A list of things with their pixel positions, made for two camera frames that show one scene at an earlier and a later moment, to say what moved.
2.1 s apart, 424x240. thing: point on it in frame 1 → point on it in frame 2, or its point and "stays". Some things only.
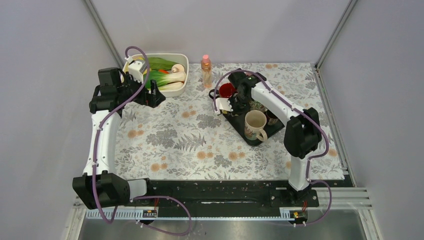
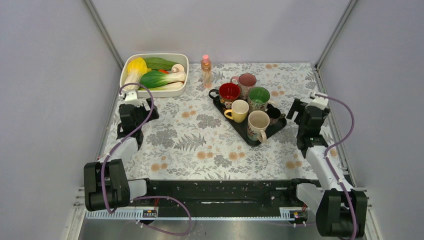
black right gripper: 235,110 → 297,105
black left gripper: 152,100 → 153,114
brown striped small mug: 271,119 stays
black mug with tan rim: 226,90 stays
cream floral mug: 255,121 stays
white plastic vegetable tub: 180,58 stays
